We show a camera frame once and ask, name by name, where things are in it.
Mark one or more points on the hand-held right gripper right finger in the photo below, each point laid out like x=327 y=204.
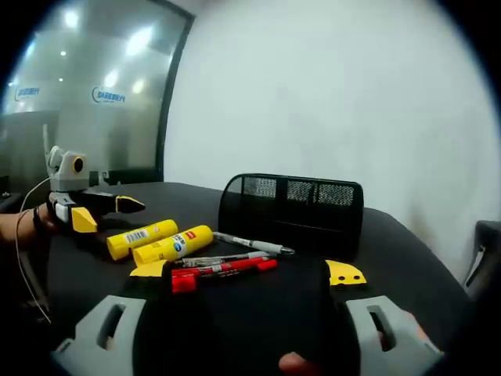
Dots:
x=385 y=319

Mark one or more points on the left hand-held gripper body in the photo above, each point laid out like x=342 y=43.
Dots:
x=69 y=172

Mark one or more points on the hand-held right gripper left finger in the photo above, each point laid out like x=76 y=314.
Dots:
x=105 y=325

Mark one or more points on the yellow glue stick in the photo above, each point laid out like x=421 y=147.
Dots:
x=141 y=237
x=176 y=244

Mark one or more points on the clear pen with red end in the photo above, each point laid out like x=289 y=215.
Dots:
x=223 y=259

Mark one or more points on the black mesh holder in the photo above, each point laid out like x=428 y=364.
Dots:
x=289 y=223

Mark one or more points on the grey clear pen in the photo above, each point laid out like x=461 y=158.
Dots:
x=254 y=243

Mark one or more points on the person's left hand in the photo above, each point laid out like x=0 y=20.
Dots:
x=49 y=224

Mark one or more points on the person's right hand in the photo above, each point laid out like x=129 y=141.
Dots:
x=295 y=364

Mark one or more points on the black wristband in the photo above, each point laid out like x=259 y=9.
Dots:
x=37 y=219

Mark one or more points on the frosted glass partition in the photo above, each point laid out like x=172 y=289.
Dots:
x=98 y=78

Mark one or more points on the dark office chair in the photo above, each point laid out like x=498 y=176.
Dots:
x=483 y=254

